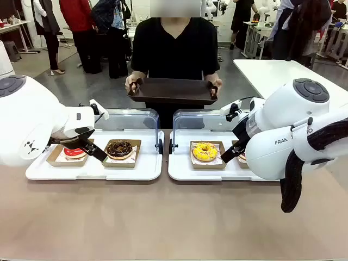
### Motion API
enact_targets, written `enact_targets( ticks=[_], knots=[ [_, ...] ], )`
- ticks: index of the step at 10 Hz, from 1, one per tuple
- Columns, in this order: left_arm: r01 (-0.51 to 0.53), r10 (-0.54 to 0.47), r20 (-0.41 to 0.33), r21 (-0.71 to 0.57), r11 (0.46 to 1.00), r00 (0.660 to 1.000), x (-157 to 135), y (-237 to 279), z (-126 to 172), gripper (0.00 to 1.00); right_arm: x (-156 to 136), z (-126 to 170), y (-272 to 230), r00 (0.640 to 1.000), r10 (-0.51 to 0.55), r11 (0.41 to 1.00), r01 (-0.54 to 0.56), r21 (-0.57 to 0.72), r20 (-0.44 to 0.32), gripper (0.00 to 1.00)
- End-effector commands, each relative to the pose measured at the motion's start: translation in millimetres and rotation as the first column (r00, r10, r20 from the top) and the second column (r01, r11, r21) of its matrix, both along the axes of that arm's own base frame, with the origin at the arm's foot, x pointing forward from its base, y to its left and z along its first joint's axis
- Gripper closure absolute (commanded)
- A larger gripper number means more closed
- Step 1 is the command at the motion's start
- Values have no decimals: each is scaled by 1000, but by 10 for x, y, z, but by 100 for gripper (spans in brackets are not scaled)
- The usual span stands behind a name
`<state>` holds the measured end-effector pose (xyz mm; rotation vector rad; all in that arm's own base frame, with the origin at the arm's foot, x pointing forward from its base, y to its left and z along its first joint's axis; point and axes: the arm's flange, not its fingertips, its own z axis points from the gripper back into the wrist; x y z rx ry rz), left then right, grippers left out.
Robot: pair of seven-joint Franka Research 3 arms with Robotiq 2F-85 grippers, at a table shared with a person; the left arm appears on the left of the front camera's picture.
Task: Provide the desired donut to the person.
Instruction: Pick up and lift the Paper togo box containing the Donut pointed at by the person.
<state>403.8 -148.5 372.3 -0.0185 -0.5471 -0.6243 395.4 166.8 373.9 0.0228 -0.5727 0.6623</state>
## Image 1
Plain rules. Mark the white printed paper liner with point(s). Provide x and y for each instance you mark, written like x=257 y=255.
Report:
x=194 y=162
x=135 y=150

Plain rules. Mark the white display tray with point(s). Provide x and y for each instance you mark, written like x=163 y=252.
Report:
x=81 y=171
x=206 y=175

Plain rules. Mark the white background workbench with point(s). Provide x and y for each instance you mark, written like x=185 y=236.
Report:
x=258 y=35

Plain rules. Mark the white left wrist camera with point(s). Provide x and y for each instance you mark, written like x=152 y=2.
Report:
x=104 y=114

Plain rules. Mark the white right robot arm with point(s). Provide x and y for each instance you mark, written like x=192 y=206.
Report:
x=272 y=160

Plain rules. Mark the chocolate glazed donut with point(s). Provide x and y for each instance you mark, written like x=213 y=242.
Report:
x=119 y=149

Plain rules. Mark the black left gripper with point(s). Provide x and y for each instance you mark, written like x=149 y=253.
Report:
x=68 y=140

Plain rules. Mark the bystander in dark coat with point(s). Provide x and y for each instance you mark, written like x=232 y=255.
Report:
x=299 y=32

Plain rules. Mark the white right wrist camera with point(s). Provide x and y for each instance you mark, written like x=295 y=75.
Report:
x=231 y=107

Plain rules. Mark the dark brown serving tray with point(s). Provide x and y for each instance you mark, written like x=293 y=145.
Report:
x=174 y=91

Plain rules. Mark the bystander in black shorts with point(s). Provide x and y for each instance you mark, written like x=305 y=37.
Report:
x=240 y=16

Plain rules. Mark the clear plastic display lid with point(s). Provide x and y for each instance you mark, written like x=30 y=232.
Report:
x=190 y=119
x=130 y=119

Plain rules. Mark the bystander in red top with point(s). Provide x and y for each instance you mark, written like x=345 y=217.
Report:
x=81 y=27

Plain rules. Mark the person left forearm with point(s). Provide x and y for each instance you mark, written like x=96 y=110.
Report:
x=213 y=76

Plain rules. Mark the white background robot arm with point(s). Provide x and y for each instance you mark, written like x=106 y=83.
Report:
x=263 y=12

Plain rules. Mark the large white table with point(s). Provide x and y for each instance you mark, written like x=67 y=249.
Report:
x=272 y=73

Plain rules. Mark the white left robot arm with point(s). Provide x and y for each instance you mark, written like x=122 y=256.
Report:
x=27 y=114

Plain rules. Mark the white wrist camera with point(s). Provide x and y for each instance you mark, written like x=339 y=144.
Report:
x=104 y=114
x=231 y=107

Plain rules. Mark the yellow sprinkled donut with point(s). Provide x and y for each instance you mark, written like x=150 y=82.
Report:
x=205 y=153

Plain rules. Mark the person right forearm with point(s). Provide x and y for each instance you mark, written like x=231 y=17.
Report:
x=139 y=73

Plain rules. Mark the person right hand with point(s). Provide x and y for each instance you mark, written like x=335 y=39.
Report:
x=133 y=78

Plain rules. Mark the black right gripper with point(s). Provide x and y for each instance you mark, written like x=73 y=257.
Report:
x=240 y=130

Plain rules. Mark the person torso black shirt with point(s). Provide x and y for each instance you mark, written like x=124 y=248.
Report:
x=176 y=54

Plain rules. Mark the bystander in black vest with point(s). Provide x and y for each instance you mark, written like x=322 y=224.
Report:
x=49 y=21

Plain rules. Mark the bystander in plaid jacket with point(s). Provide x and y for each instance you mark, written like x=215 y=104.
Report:
x=114 y=40

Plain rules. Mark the red glazed donut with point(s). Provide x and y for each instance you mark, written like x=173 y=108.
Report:
x=73 y=155

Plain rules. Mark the purple sprinkled donut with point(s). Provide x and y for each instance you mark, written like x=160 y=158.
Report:
x=242 y=157

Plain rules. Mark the person left hand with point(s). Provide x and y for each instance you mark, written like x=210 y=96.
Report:
x=216 y=83

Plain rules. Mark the grey plastic stool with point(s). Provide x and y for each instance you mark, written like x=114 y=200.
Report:
x=12 y=50

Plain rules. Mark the seated bystander black shirt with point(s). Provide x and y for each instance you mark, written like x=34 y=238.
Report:
x=340 y=9

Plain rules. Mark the white desk with red items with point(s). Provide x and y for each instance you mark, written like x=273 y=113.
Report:
x=16 y=25

